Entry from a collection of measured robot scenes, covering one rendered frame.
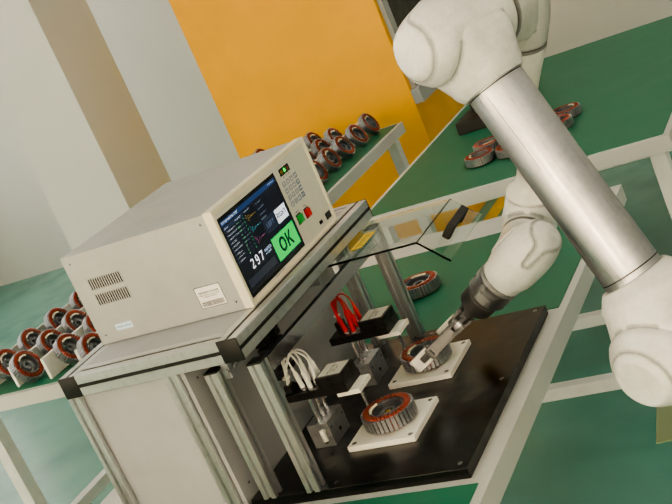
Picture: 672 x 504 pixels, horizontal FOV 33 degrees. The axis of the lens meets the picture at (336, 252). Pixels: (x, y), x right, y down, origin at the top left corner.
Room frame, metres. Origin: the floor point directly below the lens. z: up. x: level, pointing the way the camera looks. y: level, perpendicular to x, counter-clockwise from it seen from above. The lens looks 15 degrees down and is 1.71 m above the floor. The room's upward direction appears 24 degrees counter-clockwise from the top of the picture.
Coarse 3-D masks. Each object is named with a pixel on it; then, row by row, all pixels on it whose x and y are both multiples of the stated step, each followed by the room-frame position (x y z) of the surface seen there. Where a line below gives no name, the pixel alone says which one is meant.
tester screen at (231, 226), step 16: (256, 192) 2.23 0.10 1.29; (272, 192) 2.28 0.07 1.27; (240, 208) 2.16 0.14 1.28; (256, 208) 2.21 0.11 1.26; (272, 208) 2.25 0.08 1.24; (224, 224) 2.10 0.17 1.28; (240, 224) 2.14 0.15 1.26; (256, 224) 2.19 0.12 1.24; (240, 240) 2.12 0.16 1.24; (256, 240) 2.17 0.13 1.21; (240, 256) 2.10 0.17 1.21; (272, 256) 2.19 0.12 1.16; (288, 256) 2.24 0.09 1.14; (256, 272) 2.13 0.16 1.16; (272, 272) 2.17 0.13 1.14; (256, 288) 2.11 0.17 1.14
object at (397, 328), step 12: (372, 312) 2.34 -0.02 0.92; (384, 312) 2.31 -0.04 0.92; (360, 324) 2.32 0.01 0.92; (372, 324) 2.30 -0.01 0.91; (384, 324) 2.29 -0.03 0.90; (396, 324) 2.32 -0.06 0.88; (336, 336) 2.36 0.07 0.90; (348, 336) 2.33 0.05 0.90; (360, 336) 2.32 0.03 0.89; (372, 336) 2.31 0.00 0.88; (384, 336) 2.30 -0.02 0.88; (360, 348) 2.36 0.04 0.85; (360, 360) 2.34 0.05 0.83
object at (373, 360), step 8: (376, 352) 2.37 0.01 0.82; (368, 360) 2.34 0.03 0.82; (376, 360) 2.35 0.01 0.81; (384, 360) 2.38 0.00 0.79; (360, 368) 2.33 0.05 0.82; (368, 368) 2.32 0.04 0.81; (376, 368) 2.34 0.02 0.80; (384, 368) 2.37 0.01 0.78; (376, 376) 2.33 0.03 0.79; (368, 384) 2.33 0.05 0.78; (376, 384) 2.32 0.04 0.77
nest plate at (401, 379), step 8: (456, 344) 2.32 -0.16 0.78; (464, 344) 2.30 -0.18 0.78; (456, 352) 2.28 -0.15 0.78; (464, 352) 2.28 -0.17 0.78; (448, 360) 2.26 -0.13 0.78; (456, 360) 2.24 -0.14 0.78; (400, 368) 2.32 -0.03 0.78; (440, 368) 2.23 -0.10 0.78; (448, 368) 2.22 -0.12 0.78; (456, 368) 2.22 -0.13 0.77; (400, 376) 2.28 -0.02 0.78; (408, 376) 2.26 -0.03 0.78; (416, 376) 2.25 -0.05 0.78; (424, 376) 2.23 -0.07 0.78; (432, 376) 2.21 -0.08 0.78; (440, 376) 2.20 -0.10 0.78; (448, 376) 2.19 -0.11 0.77; (392, 384) 2.26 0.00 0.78; (400, 384) 2.25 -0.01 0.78; (408, 384) 2.24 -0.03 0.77; (416, 384) 2.23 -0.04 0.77
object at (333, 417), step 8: (336, 408) 2.16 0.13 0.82; (320, 416) 2.15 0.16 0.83; (328, 416) 2.14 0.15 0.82; (336, 416) 2.15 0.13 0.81; (344, 416) 2.17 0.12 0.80; (312, 424) 2.13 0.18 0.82; (320, 424) 2.12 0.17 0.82; (328, 424) 2.11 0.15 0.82; (336, 424) 2.14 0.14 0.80; (344, 424) 2.16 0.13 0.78; (312, 432) 2.13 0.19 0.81; (328, 432) 2.11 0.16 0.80; (336, 432) 2.13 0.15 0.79; (344, 432) 2.15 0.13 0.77; (320, 440) 2.13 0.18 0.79; (336, 440) 2.12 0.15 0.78
